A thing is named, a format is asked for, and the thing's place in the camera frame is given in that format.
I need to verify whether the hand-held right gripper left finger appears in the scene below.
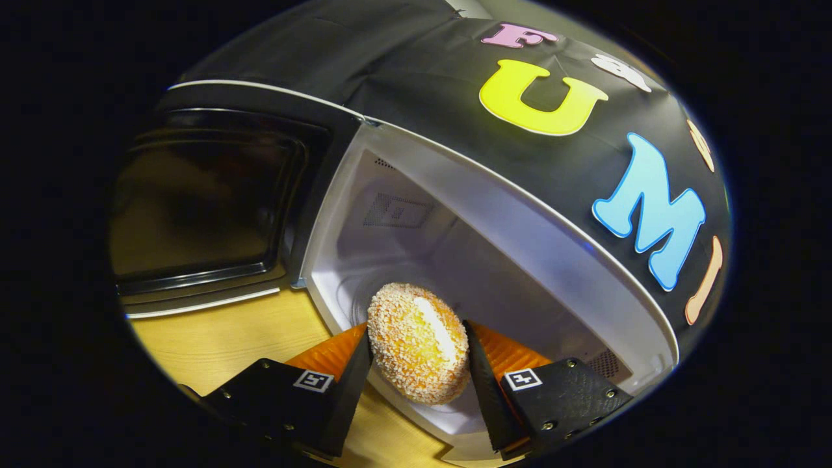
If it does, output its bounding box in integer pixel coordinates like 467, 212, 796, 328
182, 323, 374, 459

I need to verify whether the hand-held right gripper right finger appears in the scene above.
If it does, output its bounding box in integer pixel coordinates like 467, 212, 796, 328
463, 319, 634, 456

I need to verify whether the crumb-coated cream bread roll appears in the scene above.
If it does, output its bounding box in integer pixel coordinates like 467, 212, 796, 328
367, 282, 471, 406

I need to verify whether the white microwave oven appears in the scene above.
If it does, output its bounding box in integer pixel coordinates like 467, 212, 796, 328
110, 79, 681, 463

